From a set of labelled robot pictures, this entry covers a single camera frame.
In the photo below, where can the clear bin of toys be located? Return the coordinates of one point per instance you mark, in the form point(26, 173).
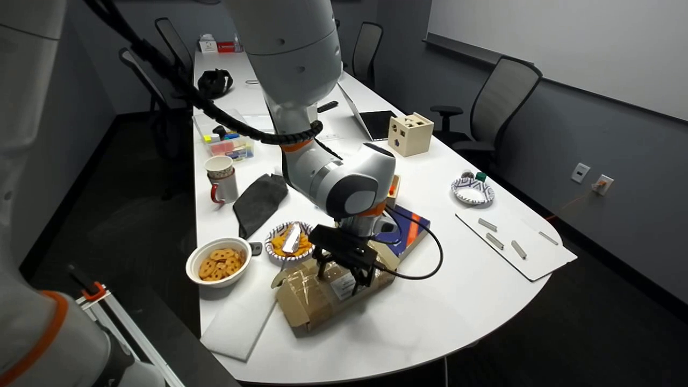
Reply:
point(229, 143)

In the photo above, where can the grey office chair left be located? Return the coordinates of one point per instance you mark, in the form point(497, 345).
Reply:
point(364, 52)

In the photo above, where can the wooden shape sorter cube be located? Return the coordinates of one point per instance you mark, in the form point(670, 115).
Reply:
point(408, 133)

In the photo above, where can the small wooden toy tray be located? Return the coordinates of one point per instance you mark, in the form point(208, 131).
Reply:
point(392, 192)

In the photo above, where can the grey office chair centre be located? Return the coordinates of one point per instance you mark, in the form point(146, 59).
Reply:
point(498, 98)

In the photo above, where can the white paper mat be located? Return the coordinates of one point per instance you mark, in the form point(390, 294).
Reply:
point(238, 322)

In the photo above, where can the black cloth napkin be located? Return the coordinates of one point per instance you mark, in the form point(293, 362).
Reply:
point(259, 203)

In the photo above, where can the patterned bowl of snacks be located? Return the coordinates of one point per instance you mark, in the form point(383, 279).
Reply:
point(289, 240)

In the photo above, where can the blue book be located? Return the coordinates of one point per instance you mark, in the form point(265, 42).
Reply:
point(405, 228)

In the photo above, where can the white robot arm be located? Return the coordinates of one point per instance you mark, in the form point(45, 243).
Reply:
point(44, 335)

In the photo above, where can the white mug red handle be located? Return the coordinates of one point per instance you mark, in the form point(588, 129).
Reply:
point(222, 179)

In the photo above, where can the silver laptop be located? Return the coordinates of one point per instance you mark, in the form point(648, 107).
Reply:
point(372, 122)

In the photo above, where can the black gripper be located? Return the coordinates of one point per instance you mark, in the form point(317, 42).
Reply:
point(345, 250)

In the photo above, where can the white board with markers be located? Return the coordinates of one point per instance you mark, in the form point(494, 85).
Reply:
point(518, 240)

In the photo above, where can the camera tripod orange clamp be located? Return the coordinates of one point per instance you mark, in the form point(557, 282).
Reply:
point(133, 357)

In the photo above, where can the grey office chair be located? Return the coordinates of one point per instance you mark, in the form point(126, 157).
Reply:
point(498, 98)
point(364, 52)

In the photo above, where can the brown cardboard box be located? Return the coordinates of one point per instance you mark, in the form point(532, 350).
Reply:
point(310, 300)

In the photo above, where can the black headphones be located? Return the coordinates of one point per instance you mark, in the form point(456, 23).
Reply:
point(215, 82)

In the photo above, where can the white bowl of crackers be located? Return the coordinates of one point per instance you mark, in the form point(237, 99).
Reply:
point(217, 263)

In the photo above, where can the wall whiteboard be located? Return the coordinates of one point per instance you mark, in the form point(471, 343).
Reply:
point(627, 49)

